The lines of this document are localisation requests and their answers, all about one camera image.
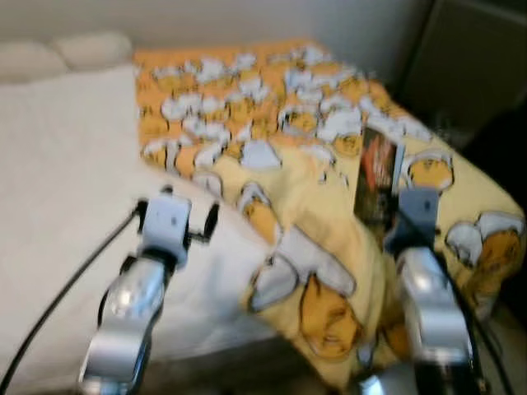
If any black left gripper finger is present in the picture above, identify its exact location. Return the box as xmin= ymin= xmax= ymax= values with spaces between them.
xmin=198 ymin=202 xmax=222 ymax=245

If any beige twisted bolster pillow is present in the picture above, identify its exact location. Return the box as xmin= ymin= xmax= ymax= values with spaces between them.
xmin=0 ymin=31 xmax=133 ymax=83

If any dark wooden cabinet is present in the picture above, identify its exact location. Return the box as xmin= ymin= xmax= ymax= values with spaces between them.
xmin=395 ymin=0 xmax=527 ymax=141

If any dark book with red cover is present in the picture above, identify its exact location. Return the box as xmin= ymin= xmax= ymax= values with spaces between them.
xmin=354 ymin=125 xmax=406 ymax=227

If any yellow egg cartoon blanket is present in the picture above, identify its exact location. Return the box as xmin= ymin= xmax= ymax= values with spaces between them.
xmin=132 ymin=39 xmax=526 ymax=392

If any white quilted mattress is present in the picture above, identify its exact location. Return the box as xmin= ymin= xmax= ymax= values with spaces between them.
xmin=0 ymin=66 xmax=285 ymax=388

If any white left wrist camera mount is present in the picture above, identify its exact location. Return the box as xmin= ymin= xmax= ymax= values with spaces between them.
xmin=136 ymin=188 xmax=198 ymax=264

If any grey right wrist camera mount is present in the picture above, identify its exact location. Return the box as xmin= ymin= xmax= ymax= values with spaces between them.
xmin=383 ymin=188 xmax=441 ymax=252

